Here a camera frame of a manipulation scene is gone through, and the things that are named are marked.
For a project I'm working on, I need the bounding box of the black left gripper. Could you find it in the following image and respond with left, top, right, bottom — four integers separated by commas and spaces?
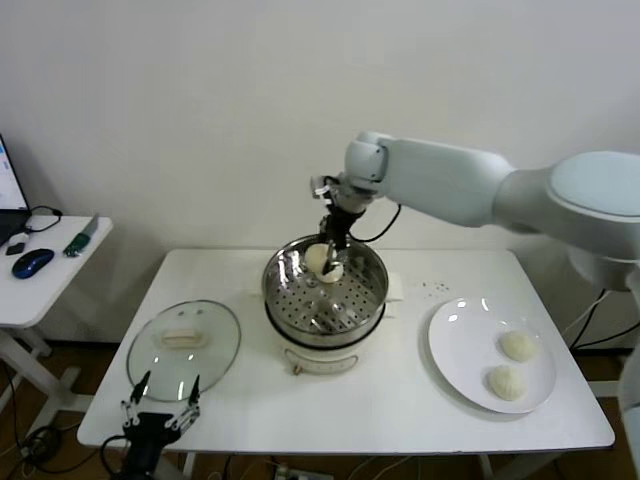
119, 369, 202, 480

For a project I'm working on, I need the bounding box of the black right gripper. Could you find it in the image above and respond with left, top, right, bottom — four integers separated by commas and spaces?
319, 208, 364, 278

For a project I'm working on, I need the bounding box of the glass lid with white handle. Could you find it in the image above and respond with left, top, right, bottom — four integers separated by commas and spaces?
125, 299, 242, 404

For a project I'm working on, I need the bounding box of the stainless steel steamer basket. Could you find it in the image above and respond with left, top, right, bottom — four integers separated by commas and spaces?
248, 233, 405, 337

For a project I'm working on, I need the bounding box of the white electric cooking pot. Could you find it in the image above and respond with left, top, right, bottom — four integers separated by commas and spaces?
264, 294, 402, 376

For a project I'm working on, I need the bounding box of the white round plate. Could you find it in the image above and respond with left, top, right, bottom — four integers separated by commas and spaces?
427, 297, 557, 414

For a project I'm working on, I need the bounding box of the white side desk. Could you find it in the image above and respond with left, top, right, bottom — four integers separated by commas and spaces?
0, 215, 114, 431

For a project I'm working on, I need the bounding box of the blue computer mouse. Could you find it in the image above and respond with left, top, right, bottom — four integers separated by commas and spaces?
11, 248, 55, 280

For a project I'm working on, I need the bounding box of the black laptop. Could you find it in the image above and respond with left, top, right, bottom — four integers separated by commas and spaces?
0, 134, 31, 247

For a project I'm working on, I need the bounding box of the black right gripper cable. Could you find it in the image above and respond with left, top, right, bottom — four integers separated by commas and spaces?
347, 201, 404, 244

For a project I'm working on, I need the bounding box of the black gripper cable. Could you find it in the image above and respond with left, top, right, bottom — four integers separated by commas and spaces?
100, 433, 129, 480
347, 201, 404, 244

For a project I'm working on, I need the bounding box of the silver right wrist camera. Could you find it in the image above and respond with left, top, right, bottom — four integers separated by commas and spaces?
308, 173, 334, 200

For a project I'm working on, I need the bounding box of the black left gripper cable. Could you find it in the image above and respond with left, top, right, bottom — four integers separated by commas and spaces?
100, 433, 129, 480

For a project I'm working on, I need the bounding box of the black floor cable bundle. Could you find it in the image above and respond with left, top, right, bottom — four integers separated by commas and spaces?
0, 367, 71, 480

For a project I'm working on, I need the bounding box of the green handled tool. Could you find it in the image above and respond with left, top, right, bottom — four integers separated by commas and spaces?
62, 213, 100, 260

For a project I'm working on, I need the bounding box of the black looped desk cable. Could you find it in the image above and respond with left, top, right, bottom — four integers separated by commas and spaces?
23, 206, 64, 235

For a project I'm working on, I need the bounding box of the white cable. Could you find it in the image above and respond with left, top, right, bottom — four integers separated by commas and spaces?
559, 291, 609, 335

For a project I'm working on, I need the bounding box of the thin black cable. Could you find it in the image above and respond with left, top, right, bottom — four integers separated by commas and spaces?
572, 333, 624, 350

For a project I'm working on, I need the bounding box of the white desk base frame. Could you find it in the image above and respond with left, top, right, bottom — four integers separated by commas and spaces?
574, 347, 626, 399

